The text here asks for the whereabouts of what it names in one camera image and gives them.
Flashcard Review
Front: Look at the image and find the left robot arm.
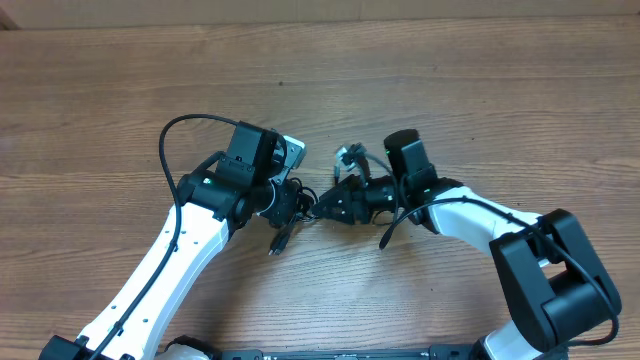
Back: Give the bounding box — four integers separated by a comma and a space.
40, 122, 306, 360

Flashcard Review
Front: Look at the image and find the black usb cable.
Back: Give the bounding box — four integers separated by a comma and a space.
268, 177, 321, 257

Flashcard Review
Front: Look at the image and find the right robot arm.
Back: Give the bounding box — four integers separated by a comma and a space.
312, 129, 621, 359

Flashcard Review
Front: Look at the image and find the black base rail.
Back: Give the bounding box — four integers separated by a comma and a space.
159, 335, 486, 360

